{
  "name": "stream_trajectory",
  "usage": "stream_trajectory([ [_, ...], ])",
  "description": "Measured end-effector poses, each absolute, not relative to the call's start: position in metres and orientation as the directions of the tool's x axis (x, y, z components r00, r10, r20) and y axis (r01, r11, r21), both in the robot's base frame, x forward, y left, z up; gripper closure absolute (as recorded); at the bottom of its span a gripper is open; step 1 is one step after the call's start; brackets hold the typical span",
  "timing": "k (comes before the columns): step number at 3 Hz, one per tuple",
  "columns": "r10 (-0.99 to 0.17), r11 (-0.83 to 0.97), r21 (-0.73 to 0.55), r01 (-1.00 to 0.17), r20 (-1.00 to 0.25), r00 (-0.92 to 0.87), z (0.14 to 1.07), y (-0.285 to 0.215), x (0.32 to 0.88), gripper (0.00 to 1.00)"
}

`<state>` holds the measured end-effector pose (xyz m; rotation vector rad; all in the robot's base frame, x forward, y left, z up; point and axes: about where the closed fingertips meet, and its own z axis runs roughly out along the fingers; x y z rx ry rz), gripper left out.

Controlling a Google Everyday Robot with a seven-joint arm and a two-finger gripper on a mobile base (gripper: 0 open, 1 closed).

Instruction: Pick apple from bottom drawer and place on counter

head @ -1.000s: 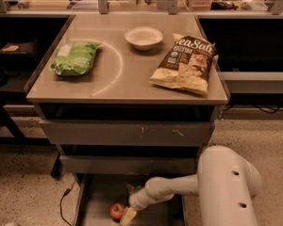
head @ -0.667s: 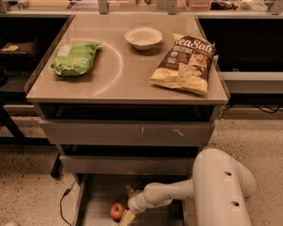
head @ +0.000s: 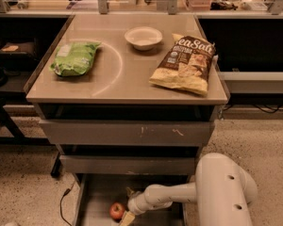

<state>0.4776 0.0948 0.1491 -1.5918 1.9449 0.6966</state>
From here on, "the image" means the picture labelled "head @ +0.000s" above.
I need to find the middle grey drawer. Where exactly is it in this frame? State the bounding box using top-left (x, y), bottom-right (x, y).
top-left (59, 155), bottom-right (195, 175)

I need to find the black table leg frame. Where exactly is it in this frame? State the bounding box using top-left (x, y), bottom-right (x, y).
top-left (0, 94), bottom-right (62, 178)

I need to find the grey drawer cabinet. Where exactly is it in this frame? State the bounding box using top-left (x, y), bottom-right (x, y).
top-left (23, 13), bottom-right (231, 177)

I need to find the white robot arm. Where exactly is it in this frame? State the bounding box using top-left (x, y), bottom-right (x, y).
top-left (119, 153), bottom-right (258, 226)

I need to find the white bowl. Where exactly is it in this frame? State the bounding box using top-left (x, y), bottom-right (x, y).
top-left (125, 26), bottom-right (162, 51)

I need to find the brown sea salt chip bag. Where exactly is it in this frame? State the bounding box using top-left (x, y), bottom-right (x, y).
top-left (149, 34), bottom-right (216, 96)

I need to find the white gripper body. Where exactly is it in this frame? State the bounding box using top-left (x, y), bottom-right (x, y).
top-left (127, 191), bottom-right (148, 216)

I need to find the top grey drawer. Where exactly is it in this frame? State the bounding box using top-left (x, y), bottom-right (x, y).
top-left (40, 120), bottom-right (214, 147)

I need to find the dark box on shelf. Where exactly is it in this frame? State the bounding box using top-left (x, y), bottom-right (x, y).
top-left (0, 41), bottom-right (36, 59)

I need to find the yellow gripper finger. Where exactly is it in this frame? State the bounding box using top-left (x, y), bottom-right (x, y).
top-left (119, 211), bottom-right (135, 226)
top-left (125, 187), bottom-right (137, 198)

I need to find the green snack bag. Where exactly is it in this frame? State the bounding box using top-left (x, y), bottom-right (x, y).
top-left (50, 41), bottom-right (101, 77)

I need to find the open bottom grey drawer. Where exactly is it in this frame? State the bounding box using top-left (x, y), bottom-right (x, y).
top-left (73, 174), bottom-right (187, 226)

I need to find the black floor cable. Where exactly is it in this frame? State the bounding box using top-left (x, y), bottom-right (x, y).
top-left (58, 179), bottom-right (78, 226)

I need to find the red apple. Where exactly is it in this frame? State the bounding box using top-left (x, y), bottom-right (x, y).
top-left (109, 202), bottom-right (125, 221)

